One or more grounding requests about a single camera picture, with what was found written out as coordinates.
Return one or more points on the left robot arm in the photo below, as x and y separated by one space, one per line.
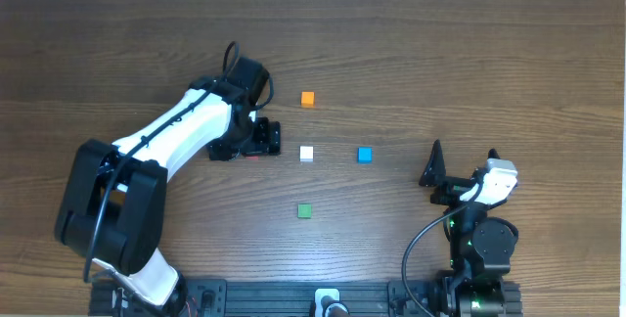
188 128

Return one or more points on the blue cube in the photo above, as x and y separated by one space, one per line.
365 155

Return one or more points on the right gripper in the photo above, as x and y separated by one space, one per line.
450 187

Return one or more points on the orange cube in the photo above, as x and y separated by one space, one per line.
307 99

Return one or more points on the mounting rail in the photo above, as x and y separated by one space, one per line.
274 300

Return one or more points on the white cube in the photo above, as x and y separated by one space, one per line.
306 153

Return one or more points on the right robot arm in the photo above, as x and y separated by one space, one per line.
489 243

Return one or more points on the green cube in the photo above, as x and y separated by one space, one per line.
304 211

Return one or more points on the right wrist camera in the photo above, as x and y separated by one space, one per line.
496 180

